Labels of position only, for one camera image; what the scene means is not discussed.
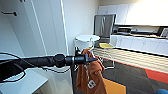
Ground orange hoodie with white print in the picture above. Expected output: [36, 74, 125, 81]
[75, 48, 109, 94]

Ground white wardrobe door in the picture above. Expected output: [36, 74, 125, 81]
[31, 0, 75, 94]

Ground yellow flat pad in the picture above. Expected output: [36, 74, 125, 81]
[99, 42, 113, 50]

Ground stainless steel fridge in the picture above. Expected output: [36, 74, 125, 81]
[93, 13, 117, 43]

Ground dark counter appliance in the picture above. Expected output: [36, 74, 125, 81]
[116, 27, 133, 35]

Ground white kitchen counter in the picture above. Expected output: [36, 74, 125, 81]
[109, 32, 168, 57]

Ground white inner box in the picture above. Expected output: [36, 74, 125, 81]
[0, 68, 50, 94]

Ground white upper kitchen cabinets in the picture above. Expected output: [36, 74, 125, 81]
[97, 2, 168, 27]

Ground black wardrobe hook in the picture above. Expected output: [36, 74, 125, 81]
[0, 10, 18, 17]

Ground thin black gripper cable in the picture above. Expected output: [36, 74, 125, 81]
[42, 64, 82, 73]

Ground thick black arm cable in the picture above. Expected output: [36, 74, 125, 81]
[0, 51, 36, 84]

